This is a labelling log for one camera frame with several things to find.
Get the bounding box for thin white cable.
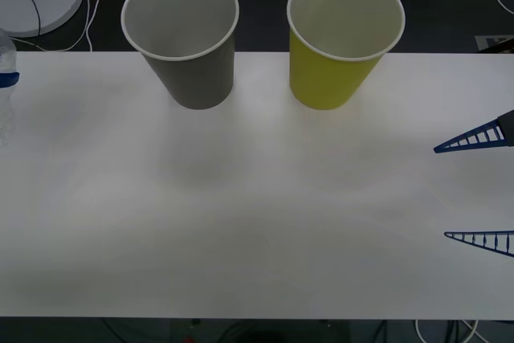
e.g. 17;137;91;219
7;0;102;53

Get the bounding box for clear bottle with green cap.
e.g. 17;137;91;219
0;28;20;148

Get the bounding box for thin black cable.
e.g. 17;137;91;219
0;0;42;35

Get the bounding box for white cable under table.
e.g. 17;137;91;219
414;318;487;343

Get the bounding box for yellow-green plastic waste bin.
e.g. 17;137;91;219
286;0;406;112

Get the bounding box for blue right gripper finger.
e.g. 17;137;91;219
443;230;514;259
433;108;514;154

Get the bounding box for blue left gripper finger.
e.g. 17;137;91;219
0;71;21;90

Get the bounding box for grey marker tag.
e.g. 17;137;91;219
475;35;514;54

